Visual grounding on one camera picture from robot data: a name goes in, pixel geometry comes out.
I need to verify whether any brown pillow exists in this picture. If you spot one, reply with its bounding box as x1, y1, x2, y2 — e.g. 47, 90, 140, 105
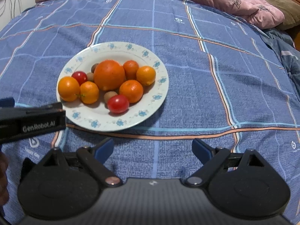
266, 0, 300, 31

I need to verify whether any brown longan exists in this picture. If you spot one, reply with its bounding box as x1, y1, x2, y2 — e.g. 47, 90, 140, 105
91, 64, 98, 73
86, 72, 94, 82
104, 91, 118, 104

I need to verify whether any large orange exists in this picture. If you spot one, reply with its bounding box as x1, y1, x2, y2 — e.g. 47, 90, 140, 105
94, 60, 126, 92

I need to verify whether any person's left hand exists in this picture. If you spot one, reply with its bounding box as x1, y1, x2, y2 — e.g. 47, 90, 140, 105
0, 152, 9, 206

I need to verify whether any left front mandarin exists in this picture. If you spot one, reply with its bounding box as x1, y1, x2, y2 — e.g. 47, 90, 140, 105
57, 76, 80, 102

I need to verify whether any white floral ceramic plate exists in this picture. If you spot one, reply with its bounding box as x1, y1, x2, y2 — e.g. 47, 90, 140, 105
56, 42, 169, 132

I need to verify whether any small mandarin with stem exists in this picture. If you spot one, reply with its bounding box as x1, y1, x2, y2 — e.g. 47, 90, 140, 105
78, 81, 100, 105

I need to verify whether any right yellow-orange mandarin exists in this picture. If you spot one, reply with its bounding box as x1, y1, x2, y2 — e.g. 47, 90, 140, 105
136, 66, 156, 86

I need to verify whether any red cherry tomato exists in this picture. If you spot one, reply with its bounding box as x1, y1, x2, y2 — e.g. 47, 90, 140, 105
107, 95, 130, 114
71, 71, 88, 85

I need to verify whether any blue grey blanket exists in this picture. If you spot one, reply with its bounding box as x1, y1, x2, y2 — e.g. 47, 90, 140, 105
260, 28, 300, 94

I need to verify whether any back red cherry tomato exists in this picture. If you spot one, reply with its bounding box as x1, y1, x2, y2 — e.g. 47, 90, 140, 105
71, 71, 88, 85

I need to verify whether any middle brown longan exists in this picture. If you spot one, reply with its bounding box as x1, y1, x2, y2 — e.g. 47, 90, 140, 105
86, 72, 94, 82

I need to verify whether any back mandarin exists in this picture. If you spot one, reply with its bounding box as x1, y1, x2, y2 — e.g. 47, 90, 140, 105
123, 60, 139, 80

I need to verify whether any back brown longan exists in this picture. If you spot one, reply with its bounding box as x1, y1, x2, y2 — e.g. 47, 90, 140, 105
91, 64, 98, 73

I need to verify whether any front right mandarin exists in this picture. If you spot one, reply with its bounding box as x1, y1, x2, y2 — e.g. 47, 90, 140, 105
119, 80, 143, 104

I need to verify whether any front red cherry tomato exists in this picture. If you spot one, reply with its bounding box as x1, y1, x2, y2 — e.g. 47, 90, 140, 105
107, 95, 130, 114

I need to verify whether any front brown longan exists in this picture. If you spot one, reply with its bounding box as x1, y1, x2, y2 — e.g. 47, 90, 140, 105
104, 91, 118, 104

